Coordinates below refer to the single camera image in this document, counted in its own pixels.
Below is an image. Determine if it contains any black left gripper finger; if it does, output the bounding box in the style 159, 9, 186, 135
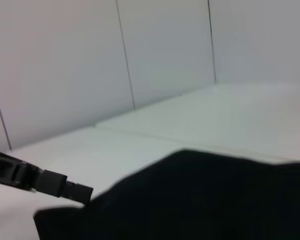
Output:
36, 169, 69, 199
62, 181, 94, 203

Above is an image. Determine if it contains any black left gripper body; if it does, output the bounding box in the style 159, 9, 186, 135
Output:
0, 148, 45, 193

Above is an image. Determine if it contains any black shirt with FREE print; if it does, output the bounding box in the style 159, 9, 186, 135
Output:
33, 148, 300, 240

